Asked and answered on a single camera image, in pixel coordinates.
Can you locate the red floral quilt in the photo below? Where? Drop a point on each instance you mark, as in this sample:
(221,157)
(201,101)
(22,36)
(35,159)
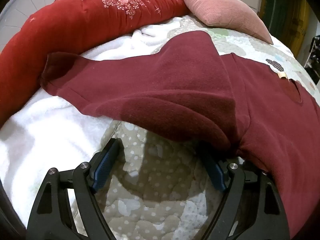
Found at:
(75,25)

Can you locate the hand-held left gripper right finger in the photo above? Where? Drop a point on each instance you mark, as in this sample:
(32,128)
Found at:
(217,172)

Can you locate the grey round fan guard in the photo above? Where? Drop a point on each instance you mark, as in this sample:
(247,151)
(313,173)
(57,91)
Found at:
(32,2)

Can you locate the beige quilted bedspread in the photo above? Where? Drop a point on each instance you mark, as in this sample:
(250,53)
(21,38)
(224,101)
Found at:
(150,180)

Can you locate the cluttered storage shelf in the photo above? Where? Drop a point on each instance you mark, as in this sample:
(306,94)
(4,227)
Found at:
(313,55)

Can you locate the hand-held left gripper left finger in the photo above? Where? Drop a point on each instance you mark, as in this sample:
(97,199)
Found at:
(106,166)

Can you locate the maroon sweater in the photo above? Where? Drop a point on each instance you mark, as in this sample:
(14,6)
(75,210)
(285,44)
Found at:
(175,80)

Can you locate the yellow and green door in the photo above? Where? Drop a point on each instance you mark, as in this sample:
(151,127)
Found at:
(285,17)

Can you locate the white fleece blanket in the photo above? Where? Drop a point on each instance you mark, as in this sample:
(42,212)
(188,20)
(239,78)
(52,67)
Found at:
(50,135)

